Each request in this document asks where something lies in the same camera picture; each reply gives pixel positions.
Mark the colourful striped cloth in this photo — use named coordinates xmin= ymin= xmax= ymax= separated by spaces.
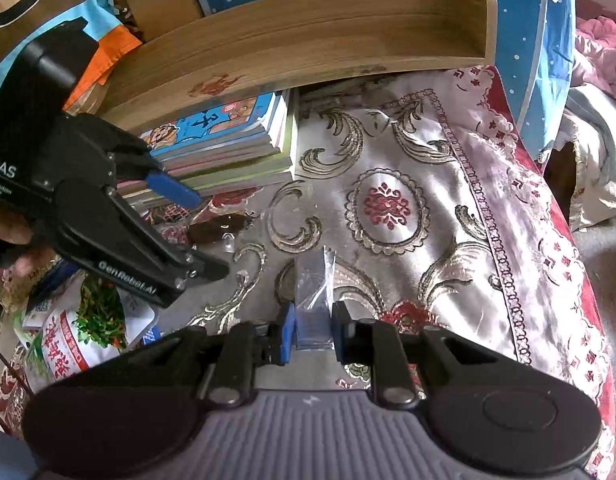
xmin=0 ymin=0 xmax=144 ymax=116

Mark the person's left hand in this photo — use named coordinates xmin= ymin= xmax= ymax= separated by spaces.
xmin=0 ymin=201 xmax=35 ymax=246

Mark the wooden shelf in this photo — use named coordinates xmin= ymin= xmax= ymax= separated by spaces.
xmin=100 ymin=0 xmax=499 ymax=133

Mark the stack of books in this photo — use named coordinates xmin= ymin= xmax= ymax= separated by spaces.
xmin=120 ymin=89 xmax=299 ymax=211

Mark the blue polka-dot cloth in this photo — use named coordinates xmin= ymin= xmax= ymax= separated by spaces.
xmin=183 ymin=0 xmax=576 ymax=163

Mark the clear plastic packet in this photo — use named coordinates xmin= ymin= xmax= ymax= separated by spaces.
xmin=294 ymin=246 xmax=336 ymax=353

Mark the white packet with green print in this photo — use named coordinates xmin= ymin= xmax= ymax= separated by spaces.
xmin=25 ymin=275 xmax=156 ymax=383

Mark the floral blanket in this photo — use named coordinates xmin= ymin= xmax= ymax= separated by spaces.
xmin=0 ymin=65 xmax=616 ymax=480

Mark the dark brown snack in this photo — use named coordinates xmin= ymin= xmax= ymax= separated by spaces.
xmin=188 ymin=212 xmax=249 ymax=246

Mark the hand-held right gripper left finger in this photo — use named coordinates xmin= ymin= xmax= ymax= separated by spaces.
xmin=53 ymin=301 xmax=296 ymax=407

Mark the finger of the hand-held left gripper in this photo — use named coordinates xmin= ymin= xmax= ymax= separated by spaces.
xmin=104 ymin=186 xmax=231 ymax=282
xmin=65 ymin=112 xmax=202 ymax=207

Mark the pink and grey quilt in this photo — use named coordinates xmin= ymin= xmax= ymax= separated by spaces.
xmin=543 ymin=15 xmax=616 ymax=231

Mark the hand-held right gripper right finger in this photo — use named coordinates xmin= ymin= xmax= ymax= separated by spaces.
xmin=330 ymin=301 xmax=551 ymax=408

